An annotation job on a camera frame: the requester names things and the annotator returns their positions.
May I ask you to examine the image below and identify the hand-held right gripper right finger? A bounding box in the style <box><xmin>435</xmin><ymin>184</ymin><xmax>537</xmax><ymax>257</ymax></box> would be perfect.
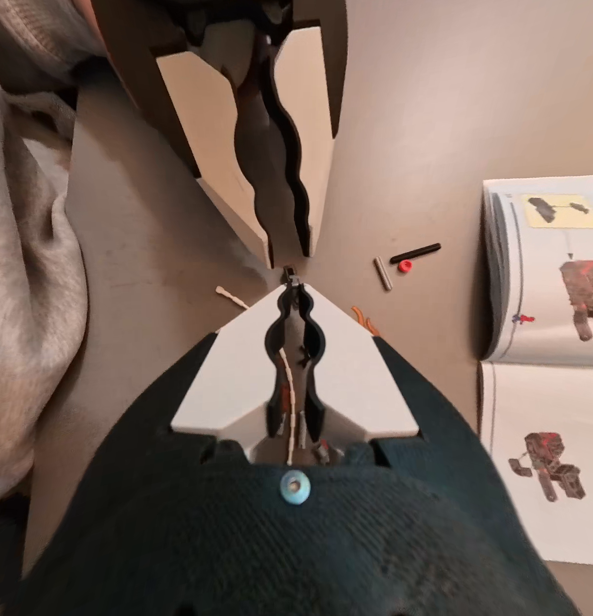
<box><xmin>298</xmin><ymin>284</ymin><xmax>420</xmax><ymax>459</ymax></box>

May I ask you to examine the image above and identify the grey lego axle pin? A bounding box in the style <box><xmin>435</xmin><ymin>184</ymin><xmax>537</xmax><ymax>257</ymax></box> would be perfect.
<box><xmin>372</xmin><ymin>256</ymin><xmax>393</xmax><ymax>292</ymax></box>

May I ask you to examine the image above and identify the black lego axle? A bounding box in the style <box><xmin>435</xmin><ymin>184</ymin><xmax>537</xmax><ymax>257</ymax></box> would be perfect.
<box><xmin>389</xmin><ymin>243</ymin><xmax>442</xmax><ymax>264</ymax></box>

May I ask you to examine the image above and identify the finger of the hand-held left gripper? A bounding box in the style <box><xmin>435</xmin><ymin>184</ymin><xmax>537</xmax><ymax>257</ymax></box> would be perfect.
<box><xmin>156</xmin><ymin>49</ymin><xmax>275</xmax><ymax>270</ymax></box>
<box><xmin>263</xmin><ymin>25</ymin><xmax>336</xmax><ymax>259</ymax></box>

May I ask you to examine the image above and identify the lego instruction booklet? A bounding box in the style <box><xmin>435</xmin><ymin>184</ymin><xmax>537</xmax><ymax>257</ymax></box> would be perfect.
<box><xmin>478</xmin><ymin>175</ymin><xmax>593</xmax><ymax>564</ymax></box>

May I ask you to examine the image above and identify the white flexible lego hose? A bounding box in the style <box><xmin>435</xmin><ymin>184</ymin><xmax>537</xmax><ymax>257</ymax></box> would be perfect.
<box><xmin>215</xmin><ymin>285</ymin><xmax>298</xmax><ymax>466</ymax></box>

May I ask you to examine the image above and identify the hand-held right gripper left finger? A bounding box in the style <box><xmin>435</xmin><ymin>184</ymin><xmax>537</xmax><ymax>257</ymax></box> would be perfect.
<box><xmin>170</xmin><ymin>284</ymin><xmax>286</xmax><ymax>462</ymax></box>

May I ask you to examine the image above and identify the orange transparent lego flame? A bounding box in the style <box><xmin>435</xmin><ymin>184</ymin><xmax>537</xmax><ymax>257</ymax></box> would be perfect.
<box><xmin>350</xmin><ymin>305</ymin><xmax>381</xmax><ymax>338</ymax></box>

